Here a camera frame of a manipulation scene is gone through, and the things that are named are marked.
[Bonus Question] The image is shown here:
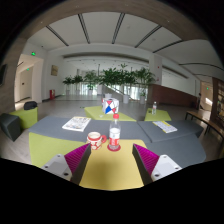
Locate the row of potted plants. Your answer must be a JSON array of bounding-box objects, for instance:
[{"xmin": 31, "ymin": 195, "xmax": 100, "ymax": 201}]
[{"xmin": 63, "ymin": 64, "xmax": 155, "ymax": 99}]

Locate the yellow table mat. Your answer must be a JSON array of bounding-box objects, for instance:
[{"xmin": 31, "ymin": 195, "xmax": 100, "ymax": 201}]
[{"xmin": 80, "ymin": 139, "xmax": 145, "ymax": 190}]

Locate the wooden bench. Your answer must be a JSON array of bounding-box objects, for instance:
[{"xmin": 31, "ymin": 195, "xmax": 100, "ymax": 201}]
[{"xmin": 185, "ymin": 111, "xmax": 224, "ymax": 140}]

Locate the clear water bottle red cap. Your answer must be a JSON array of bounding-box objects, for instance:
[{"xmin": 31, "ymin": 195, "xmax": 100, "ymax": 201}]
[{"xmin": 109, "ymin": 114, "xmax": 121, "ymax": 147}]

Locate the red fire extinguisher box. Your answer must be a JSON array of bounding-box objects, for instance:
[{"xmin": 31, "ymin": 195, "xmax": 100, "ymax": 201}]
[{"xmin": 50, "ymin": 89, "xmax": 55, "ymax": 100}]

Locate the red and white mug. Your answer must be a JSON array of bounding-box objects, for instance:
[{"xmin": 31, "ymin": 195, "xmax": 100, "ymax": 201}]
[{"xmin": 87, "ymin": 132, "xmax": 107, "ymax": 150}]

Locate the red white blue box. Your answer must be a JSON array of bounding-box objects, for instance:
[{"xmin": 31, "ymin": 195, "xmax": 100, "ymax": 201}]
[{"xmin": 102, "ymin": 98, "xmax": 119, "ymax": 114}]

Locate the small distant water bottle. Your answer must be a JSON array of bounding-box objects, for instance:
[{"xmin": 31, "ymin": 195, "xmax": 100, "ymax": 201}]
[{"xmin": 152, "ymin": 101, "xmax": 157, "ymax": 115}]

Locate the framed wall picture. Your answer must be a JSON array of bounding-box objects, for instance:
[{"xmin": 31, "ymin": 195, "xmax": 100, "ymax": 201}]
[{"xmin": 51, "ymin": 65, "xmax": 59, "ymax": 76}]

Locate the round red coaster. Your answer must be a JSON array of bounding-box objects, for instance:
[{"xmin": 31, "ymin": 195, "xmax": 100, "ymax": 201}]
[{"xmin": 107, "ymin": 144, "xmax": 121, "ymax": 152}]

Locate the yellow white booklet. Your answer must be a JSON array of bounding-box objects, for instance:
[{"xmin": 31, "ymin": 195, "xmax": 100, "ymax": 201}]
[{"xmin": 153, "ymin": 121, "xmax": 177, "ymax": 133}]

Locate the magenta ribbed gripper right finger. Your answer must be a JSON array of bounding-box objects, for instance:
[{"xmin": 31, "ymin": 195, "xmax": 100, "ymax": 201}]
[{"xmin": 132, "ymin": 144, "xmax": 181, "ymax": 185}]

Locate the magazine on left table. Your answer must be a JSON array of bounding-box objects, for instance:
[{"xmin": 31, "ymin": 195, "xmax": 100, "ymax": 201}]
[{"xmin": 62, "ymin": 116, "xmax": 91, "ymax": 132}]

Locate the dark grey chair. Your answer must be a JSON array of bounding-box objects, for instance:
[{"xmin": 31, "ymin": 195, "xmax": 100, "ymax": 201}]
[{"xmin": 0, "ymin": 113, "xmax": 21, "ymax": 141}]

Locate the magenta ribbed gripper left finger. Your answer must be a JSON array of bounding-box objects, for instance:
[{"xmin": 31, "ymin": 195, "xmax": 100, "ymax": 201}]
[{"xmin": 42, "ymin": 144, "xmax": 91, "ymax": 184}]

